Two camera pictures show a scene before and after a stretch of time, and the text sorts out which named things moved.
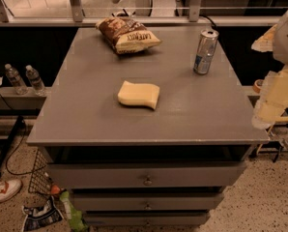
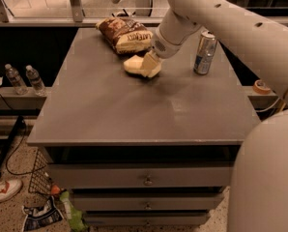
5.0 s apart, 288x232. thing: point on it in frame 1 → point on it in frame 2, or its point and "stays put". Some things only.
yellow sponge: [131, 93] → [135, 65]
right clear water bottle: [34, 77] stays put
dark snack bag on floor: [42, 216] stays put
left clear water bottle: [13, 74] stays put
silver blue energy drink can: [206, 49] stays put
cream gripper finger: [264, 115] → [151, 60]
